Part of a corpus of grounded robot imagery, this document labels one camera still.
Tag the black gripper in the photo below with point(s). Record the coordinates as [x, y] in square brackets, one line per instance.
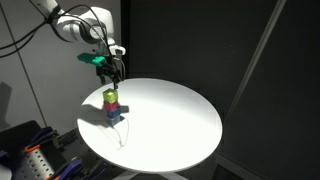
[110, 70]

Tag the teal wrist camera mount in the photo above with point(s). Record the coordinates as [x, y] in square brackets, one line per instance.
[91, 58]

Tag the magenta block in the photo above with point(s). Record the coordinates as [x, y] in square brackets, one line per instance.
[111, 106]

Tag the purple clamp with orange tip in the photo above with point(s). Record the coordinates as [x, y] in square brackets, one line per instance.
[68, 168]
[40, 136]

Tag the grey block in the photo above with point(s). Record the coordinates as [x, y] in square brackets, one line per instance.
[113, 120]

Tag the light green block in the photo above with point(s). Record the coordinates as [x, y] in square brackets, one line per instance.
[110, 95]

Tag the blue block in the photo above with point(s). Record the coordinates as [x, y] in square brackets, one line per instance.
[114, 112]

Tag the grey diagonal frame bar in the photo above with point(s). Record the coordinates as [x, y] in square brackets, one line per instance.
[255, 60]

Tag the round white table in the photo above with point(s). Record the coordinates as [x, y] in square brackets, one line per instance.
[160, 133]

